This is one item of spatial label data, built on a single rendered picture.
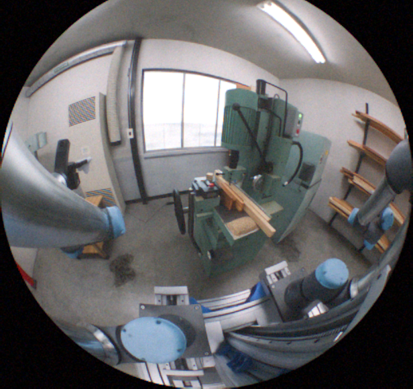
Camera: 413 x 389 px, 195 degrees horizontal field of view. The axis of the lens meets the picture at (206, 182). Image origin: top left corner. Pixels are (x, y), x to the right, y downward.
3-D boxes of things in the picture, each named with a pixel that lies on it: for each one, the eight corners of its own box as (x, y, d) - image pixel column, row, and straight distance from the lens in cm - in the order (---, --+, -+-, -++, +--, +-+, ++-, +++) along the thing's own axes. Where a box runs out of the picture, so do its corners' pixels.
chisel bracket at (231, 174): (220, 178, 77) (222, 166, 74) (239, 176, 85) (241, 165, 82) (226, 184, 72) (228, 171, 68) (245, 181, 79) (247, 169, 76)
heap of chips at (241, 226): (225, 223, 58) (226, 218, 56) (248, 216, 65) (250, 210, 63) (234, 237, 54) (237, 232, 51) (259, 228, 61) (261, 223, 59)
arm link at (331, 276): (311, 267, 60) (333, 247, 52) (329, 287, 64) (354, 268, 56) (296, 287, 52) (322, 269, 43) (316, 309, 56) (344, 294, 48)
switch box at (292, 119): (283, 134, 81) (287, 108, 83) (291, 136, 90) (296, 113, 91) (291, 136, 78) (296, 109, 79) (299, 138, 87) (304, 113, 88)
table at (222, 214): (182, 186, 96) (182, 178, 94) (217, 181, 105) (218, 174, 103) (212, 254, 55) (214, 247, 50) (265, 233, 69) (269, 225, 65)
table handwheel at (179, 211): (175, 206, 56) (181, 245, 76) (215, 198, 61) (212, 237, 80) (169, 182, 82) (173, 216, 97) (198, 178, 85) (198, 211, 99)
